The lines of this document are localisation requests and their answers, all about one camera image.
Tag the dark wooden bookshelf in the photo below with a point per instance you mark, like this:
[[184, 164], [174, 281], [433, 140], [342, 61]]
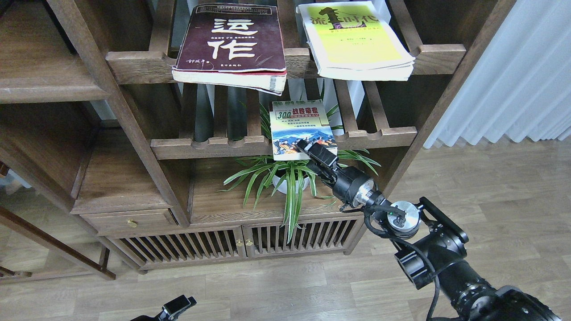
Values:
[[92, 118]]

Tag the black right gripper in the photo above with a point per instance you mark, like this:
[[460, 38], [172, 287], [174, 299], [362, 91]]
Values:
[[352, 186]]

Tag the white pleated curtain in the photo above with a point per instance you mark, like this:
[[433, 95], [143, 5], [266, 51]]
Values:
[[521, 86]]

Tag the brass drawer knob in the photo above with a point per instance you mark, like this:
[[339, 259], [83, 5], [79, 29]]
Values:
[[131, 223]]

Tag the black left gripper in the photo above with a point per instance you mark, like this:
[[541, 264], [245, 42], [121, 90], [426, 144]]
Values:
[[171, 309]]

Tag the dark maroon book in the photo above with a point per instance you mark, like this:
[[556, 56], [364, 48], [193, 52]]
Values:
[[233, 45]]

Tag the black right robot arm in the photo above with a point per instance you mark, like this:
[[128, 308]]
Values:
[[430, 247]]

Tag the green spider plant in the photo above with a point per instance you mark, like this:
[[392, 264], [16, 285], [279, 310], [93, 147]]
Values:
[[261, 169]]

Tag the dark wooden side frame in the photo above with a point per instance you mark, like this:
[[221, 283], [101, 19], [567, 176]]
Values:
[[40, 241]]

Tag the yellow green book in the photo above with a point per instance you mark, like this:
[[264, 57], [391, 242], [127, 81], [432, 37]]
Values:
[[350, 42]]

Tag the white book with colourful picture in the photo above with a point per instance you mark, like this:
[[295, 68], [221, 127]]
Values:
[[292, 121]]

